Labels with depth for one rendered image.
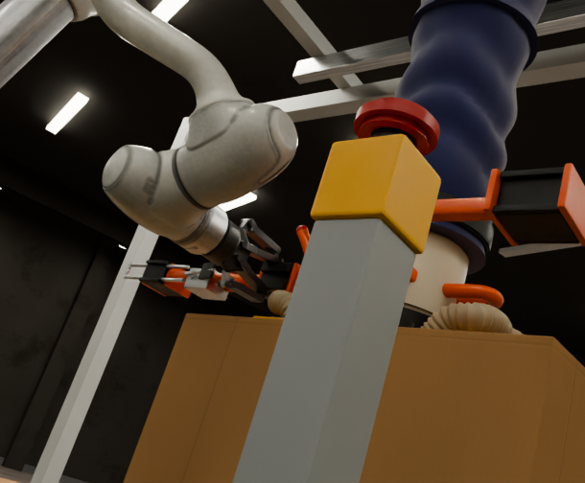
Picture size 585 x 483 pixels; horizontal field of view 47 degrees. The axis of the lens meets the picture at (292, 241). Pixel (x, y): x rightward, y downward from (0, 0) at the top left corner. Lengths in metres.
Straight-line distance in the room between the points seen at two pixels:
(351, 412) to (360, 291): 0.08
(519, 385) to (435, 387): 0.09
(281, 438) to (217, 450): 0.50
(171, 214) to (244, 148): 0.16
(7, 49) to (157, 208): 0.47
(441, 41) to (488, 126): 0.18
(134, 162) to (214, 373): 0.32
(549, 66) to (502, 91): 2.57
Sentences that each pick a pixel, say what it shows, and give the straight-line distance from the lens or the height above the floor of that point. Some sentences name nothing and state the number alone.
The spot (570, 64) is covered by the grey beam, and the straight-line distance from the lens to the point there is 3.73.
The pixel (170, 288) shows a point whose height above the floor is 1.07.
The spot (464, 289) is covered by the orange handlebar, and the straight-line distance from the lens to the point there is 1.02.
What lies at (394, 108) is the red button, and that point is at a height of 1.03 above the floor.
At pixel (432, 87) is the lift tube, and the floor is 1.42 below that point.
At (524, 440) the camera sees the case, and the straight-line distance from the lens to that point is 0.71.
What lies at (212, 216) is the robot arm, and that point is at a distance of 1.06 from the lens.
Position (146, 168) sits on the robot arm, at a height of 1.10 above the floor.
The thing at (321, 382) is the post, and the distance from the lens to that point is 0.45.
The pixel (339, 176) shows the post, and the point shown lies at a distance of 0.52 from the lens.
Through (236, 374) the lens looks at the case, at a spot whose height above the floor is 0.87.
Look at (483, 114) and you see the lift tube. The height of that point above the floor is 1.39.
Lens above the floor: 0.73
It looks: 21 degrees up
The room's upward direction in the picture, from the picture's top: 18 degrees clockwise
